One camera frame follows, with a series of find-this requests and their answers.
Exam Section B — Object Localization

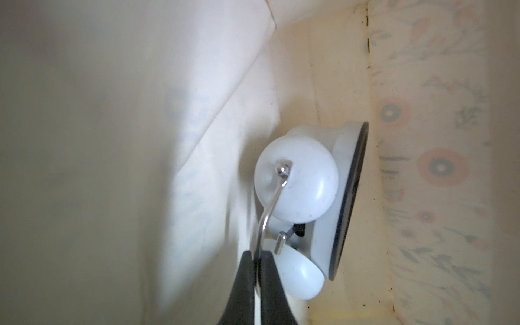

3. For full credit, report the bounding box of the white twin-bell alarm clock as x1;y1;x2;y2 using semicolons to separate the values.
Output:
253;122;369;301

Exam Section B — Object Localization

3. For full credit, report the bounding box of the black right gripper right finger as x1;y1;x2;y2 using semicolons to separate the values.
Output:
258;251;298;325

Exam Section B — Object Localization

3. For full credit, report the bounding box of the cream floral canvas bag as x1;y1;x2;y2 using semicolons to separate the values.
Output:
1;1;519;324

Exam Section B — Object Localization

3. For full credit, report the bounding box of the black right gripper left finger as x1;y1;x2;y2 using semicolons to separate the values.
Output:
218;251;256;325

